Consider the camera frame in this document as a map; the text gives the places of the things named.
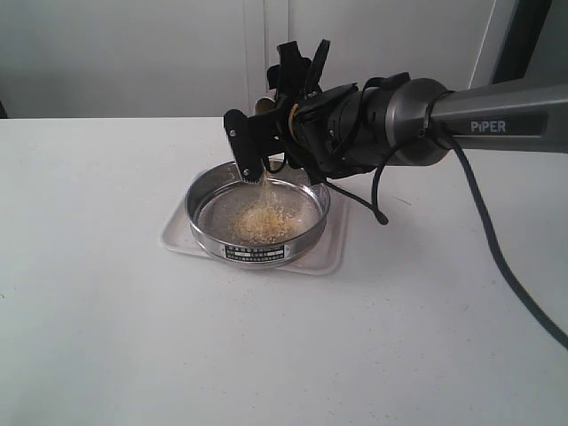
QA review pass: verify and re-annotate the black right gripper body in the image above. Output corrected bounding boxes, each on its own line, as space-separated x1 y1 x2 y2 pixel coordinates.
267 39 330 170

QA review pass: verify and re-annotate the yellow grain mixture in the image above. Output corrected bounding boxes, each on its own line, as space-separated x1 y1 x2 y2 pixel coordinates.
230 172 303 245

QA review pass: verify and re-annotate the round steel mesh sieve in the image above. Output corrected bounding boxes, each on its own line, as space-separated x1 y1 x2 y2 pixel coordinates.
185 162 331 269

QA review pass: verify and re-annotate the stainless steel cup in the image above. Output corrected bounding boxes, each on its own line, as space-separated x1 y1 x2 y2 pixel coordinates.
254 96 276 115

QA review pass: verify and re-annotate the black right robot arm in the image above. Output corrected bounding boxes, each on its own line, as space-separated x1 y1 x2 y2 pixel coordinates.
231 41 567 181

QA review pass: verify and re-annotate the white rectangular plastic tray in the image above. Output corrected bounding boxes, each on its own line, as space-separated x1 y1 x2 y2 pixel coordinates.
160 190 351 276

